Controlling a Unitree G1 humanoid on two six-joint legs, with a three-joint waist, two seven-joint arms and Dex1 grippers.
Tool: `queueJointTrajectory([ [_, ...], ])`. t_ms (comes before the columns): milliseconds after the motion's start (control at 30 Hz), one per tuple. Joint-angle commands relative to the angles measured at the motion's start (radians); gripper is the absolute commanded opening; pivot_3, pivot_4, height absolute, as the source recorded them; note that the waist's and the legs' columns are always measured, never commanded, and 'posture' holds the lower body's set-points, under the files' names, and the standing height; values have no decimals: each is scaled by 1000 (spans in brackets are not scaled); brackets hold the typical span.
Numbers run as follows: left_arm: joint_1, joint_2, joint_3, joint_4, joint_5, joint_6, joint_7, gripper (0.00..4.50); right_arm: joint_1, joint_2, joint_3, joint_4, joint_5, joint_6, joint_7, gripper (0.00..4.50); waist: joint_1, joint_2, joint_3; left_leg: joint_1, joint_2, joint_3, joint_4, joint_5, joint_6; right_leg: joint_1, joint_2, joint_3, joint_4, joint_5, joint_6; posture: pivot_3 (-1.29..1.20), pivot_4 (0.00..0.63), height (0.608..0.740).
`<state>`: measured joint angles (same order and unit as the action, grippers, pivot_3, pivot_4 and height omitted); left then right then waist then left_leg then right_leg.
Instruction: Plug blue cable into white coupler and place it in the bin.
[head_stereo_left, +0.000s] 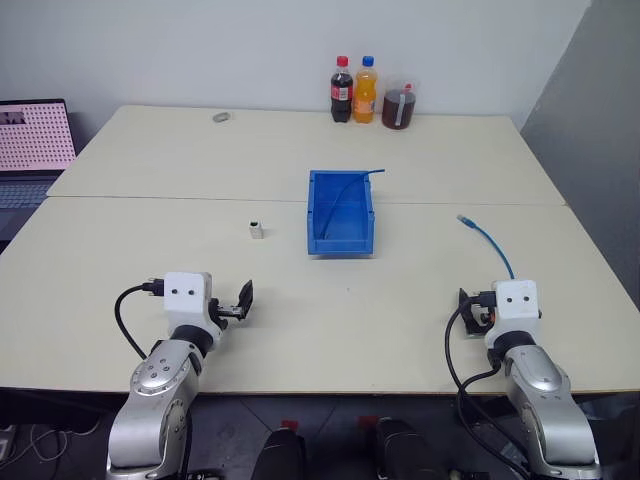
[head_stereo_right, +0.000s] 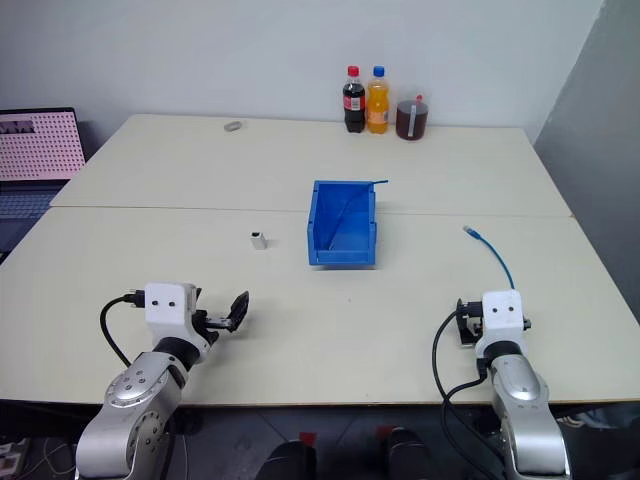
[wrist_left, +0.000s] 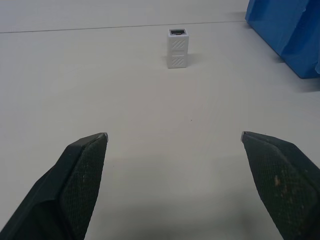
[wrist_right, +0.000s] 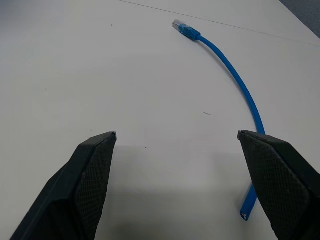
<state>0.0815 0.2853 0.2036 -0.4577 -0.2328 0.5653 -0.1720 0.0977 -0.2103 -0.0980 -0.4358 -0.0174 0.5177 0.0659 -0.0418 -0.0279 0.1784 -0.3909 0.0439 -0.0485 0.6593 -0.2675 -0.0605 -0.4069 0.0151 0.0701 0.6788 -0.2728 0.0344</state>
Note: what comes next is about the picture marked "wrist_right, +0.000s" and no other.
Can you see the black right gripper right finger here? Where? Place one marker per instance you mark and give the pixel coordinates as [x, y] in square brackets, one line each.
[282, 180]

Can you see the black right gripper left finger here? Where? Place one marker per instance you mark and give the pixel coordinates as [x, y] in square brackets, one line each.
[75, 190]

